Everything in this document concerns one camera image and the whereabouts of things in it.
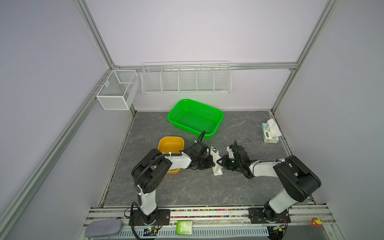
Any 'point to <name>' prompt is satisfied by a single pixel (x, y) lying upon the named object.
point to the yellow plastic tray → (170, 144)
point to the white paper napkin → (217, 169)
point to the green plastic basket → (196, 117)
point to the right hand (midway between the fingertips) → (217, 162)
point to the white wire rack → (166, 77)
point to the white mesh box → (119, 90)
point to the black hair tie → (249, 140)
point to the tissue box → (270, 131)
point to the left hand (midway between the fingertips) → (216, 167)
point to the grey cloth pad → (104, 227)
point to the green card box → (184, 227)
